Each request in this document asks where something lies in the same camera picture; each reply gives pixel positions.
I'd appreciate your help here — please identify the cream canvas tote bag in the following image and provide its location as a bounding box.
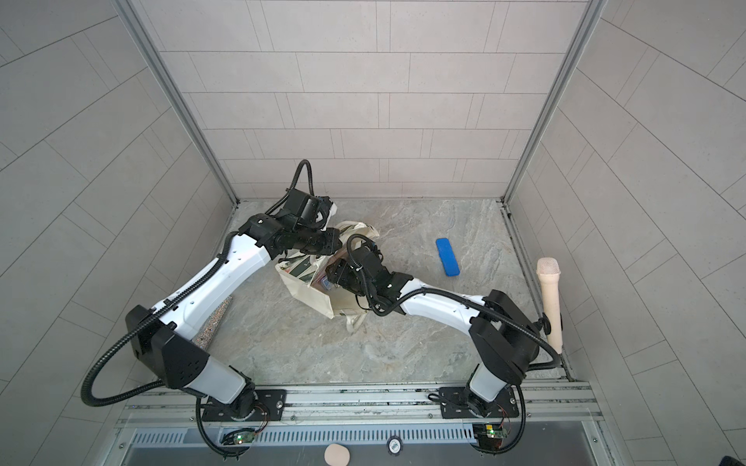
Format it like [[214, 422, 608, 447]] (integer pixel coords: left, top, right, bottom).
[[274, 221, 380, 334]]

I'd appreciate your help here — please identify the blue plastic case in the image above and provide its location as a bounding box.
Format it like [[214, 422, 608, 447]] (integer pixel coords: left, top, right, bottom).
[[435, 238, 460, 277]]

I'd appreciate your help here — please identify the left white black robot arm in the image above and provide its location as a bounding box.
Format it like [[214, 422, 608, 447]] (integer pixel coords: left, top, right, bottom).
[[126, 188, 342, 419]]

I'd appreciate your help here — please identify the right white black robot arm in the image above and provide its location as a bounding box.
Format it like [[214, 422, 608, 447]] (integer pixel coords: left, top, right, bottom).
[[326, 246, 541, 417]]

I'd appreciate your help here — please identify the round black white button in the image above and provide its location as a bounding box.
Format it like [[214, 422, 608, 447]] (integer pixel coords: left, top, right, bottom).
[[387, 436, 403, 456]]

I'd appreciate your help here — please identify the round beige disc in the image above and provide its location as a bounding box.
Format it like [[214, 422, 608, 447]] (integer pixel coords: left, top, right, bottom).
[[324, 444, 351, 466]]

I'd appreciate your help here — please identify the beige microphone on stand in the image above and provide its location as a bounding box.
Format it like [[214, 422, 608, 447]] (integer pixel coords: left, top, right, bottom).
[[536, 257, 563, 355]]

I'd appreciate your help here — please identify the left green circuit board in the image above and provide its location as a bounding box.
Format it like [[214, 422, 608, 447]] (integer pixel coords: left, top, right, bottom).
[[221, 427, 260, 446]]

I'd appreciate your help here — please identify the green circuit board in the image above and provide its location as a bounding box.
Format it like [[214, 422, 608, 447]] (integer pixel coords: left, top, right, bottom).
[[221, 427, 260, 446], [472, 423, 509, 452]]

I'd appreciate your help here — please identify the right green circuit board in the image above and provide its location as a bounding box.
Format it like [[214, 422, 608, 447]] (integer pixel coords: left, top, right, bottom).
[[472, 423, 509, 452]]

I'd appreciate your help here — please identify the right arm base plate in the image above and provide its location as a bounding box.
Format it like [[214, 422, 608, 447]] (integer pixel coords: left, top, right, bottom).
[[429, 386, 520, 419]]

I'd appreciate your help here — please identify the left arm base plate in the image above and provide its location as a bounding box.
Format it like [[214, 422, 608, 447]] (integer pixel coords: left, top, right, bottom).
[[201, 389, 288, 423]]

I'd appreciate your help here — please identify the aluminium rail frame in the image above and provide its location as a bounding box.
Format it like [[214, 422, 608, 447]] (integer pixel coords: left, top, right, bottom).
[[95, 379, 612, 465]]

